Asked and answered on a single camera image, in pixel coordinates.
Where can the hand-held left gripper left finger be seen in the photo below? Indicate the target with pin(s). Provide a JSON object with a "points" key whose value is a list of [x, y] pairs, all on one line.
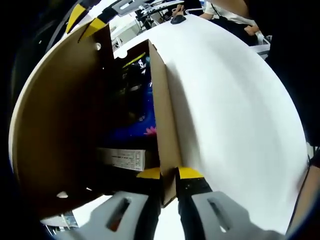
{"points": [[136, 215]]}

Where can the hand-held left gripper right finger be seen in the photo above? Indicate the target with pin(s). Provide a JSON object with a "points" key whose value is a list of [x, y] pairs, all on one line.
{"points": [[200, 220]]}

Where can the white printed carton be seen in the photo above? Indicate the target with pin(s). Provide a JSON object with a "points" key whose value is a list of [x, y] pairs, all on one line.
{"points": [[120, 158]]}

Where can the blue soft tissue pack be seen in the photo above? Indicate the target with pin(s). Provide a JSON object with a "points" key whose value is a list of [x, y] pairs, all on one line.
{"points": [[130, 127]]}

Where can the brown cardboard shoe box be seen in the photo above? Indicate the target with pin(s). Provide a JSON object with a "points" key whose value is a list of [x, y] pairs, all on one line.
{"points": [[62, 112]]}

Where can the black computer mouse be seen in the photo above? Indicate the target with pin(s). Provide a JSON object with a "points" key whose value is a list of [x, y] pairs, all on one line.
{"points": [[178, 20]]}

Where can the person's dark clothed body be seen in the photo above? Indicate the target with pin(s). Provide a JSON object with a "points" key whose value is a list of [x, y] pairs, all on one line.
{"points": [[295, 62]]}

